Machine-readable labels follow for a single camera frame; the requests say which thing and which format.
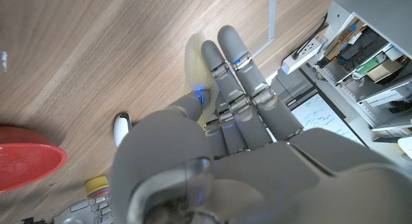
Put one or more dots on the yellow stacking cup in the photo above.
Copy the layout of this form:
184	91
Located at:
96	187

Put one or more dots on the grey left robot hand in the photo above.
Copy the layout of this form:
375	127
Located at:
257	179

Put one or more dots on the yellow sponge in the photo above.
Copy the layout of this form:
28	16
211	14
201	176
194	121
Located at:
196	69

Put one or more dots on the white game controller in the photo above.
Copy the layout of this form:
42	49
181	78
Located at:
121	129

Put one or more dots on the red bowl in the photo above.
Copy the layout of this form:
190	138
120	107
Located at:
25	159

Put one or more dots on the cardboard box with print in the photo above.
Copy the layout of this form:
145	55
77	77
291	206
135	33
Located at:
342	37

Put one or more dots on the whiteboard with writing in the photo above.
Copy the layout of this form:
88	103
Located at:
322	116

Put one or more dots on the white power strip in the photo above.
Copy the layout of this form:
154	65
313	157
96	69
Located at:
301	56

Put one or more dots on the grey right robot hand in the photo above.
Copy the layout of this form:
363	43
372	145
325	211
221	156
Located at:
93	211

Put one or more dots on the grey cabinet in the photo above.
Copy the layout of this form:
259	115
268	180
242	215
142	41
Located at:
294	87

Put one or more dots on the white shelf unit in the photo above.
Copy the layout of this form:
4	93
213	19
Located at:
380	56

